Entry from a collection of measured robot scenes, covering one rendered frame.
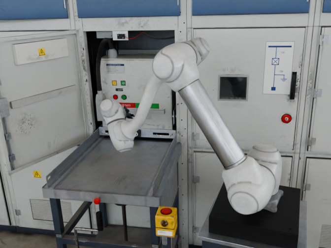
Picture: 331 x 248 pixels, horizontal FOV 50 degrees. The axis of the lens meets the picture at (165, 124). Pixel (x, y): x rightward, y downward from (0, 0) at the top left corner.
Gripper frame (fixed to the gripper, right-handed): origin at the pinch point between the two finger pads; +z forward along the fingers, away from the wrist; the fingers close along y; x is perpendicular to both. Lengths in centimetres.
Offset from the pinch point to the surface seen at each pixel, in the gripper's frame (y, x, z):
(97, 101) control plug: -12.0, -21.9, -0.1
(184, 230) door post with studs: 68, 33, 54
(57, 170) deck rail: 35, -27, -31
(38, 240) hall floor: 87, -80, 56
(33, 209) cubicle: 64, -85, 50
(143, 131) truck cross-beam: 2.6, 4.6, 19.7
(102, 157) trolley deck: 23.6, -13.4, -3.7
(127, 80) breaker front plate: -27.7, -4.5, 3.6
